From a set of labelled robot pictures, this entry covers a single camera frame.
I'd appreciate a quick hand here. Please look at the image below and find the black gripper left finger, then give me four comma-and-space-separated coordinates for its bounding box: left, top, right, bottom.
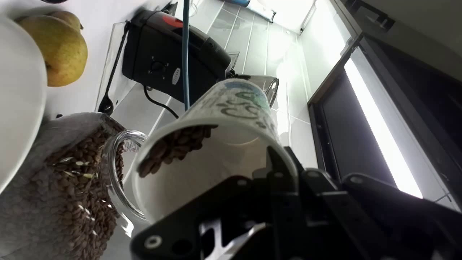
130, 145, 296, 260

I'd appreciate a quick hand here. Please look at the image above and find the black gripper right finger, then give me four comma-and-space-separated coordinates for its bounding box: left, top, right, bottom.
293, 164, 462, 260

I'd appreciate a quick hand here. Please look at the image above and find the printed white paper cup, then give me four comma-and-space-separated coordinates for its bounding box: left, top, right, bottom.
129, 78, 300, 226

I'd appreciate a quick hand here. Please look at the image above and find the brown coffee beans pile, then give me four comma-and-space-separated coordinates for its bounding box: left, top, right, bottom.
136, 125, 219, 179

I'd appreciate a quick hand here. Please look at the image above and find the dark upper cabinet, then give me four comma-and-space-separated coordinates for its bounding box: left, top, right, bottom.
306, 0, 462, 210

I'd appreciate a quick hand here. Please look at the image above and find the glass jar of coffee beans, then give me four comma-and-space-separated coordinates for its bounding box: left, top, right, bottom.
0, 112, 152, 260

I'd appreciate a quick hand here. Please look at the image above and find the black coffee grinder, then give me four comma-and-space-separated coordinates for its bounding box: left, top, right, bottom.
120, 6, 282, 112

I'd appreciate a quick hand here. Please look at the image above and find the large white plate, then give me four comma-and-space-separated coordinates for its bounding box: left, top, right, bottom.
0, 13, 51, 195

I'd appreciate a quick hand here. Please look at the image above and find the green yellow pear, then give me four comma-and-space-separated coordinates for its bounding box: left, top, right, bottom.
17, 9, 90, 88

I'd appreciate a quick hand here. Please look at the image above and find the black grinder power cable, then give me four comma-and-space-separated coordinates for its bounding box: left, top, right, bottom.
142, 84, 180, 120

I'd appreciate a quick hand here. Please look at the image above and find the teal power cable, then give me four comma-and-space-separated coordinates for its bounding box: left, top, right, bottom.
180, 0, 193, 112

